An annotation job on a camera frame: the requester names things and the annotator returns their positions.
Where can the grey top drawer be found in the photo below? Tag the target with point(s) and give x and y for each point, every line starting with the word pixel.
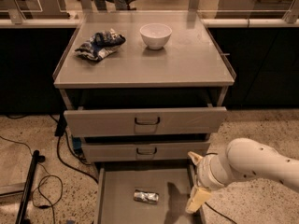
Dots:
pixel 153 121

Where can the white counter rail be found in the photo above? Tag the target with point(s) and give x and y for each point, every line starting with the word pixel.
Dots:
pixel 222 23

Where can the grey middle drawer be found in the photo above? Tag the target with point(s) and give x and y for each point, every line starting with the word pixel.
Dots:
pixel 143 151

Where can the silver blue redbull can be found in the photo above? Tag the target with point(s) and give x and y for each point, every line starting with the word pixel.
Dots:
pixel 146 196

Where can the black metal stand pole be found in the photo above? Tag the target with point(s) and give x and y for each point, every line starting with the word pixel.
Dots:
pixel 36 159

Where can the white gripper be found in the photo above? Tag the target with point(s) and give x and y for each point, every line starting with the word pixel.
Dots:
pixel 204 173

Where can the grey metal drawer cabinet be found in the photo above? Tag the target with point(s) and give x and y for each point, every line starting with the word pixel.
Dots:
pixel 189 71

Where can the dark background desk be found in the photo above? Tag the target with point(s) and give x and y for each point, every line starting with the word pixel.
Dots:
pixel 252 9

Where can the white ceramic bowl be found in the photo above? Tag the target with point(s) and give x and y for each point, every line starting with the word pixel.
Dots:
pixel 155 35

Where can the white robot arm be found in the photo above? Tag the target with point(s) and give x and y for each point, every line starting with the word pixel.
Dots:
pixel 242 160

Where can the grey drawer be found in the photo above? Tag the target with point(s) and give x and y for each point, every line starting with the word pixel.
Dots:
pixel 143 151
pixel 172 180
pixel 153 121

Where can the grey bottom drawer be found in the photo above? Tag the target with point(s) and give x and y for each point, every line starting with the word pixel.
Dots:
pixel 172 180

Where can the blue white chip bag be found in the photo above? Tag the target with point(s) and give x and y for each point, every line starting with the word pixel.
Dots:
pixel 100 45

